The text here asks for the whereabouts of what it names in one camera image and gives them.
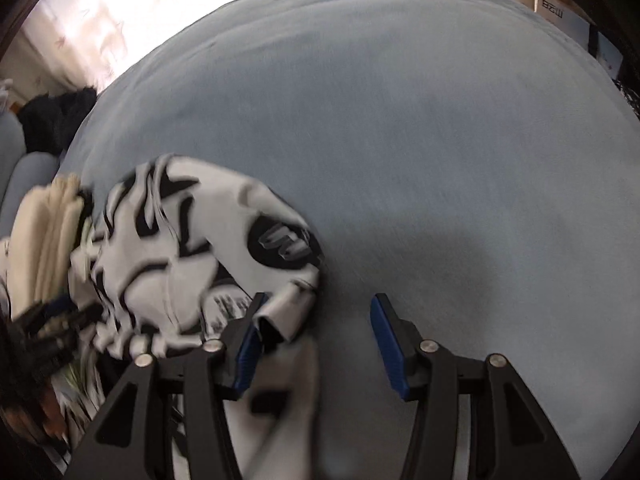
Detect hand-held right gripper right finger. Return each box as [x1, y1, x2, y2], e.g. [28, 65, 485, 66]
[369, 292, 582, 480]

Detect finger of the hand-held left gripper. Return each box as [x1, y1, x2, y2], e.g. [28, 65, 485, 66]
[30, 295, 103, 343]

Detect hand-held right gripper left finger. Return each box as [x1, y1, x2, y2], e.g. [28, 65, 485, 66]
[65, 291, 269, 480]

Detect black and white printed garment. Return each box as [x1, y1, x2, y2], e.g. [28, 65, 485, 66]
[50, 152, 326, 480]

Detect cream folded garment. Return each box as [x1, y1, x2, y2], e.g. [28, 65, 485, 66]
[10, 172, 93, 318]

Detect blue pillow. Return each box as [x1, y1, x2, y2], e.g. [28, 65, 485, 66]
[0, 152, 61, 233]
[0, 110, 26, 201]

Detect blue bed blanket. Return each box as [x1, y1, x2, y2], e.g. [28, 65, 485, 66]
[57, 0, 640, 480]

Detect black fuzzy cloth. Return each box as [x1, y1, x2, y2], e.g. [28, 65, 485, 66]
[17, 87, 98, 156]

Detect floral sheer curtain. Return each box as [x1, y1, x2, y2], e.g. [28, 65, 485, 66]
[20, 0, 251, 98]

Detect zebra patterned cloth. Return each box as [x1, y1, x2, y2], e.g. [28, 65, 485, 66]
[612, 77, 640, 121]

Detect white cardboard box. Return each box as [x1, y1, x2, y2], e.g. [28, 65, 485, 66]
[532, 0, 623, 78]

